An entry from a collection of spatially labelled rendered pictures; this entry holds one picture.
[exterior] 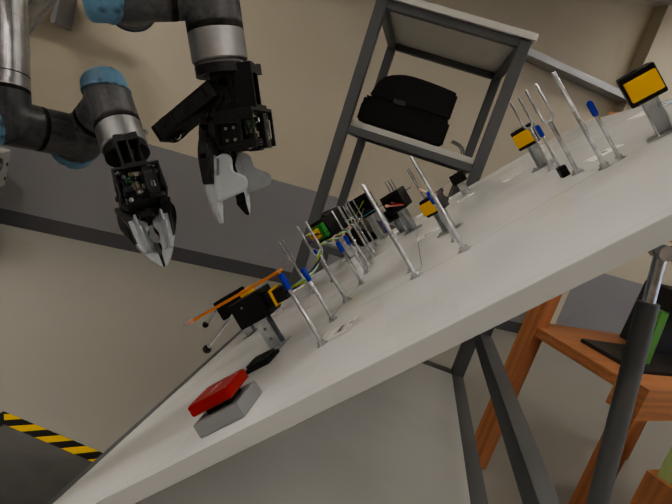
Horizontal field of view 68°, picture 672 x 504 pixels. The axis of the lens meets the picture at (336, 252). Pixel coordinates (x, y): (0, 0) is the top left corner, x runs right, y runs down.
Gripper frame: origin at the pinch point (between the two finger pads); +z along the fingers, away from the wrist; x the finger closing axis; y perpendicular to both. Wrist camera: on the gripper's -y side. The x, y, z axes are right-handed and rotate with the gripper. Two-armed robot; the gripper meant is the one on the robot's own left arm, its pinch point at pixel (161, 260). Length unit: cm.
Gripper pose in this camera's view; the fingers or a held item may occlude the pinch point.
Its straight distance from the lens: 83.6
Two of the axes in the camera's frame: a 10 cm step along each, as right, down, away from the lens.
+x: 8.7, -2.6, 4.1
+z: 3.9, 8.8, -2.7
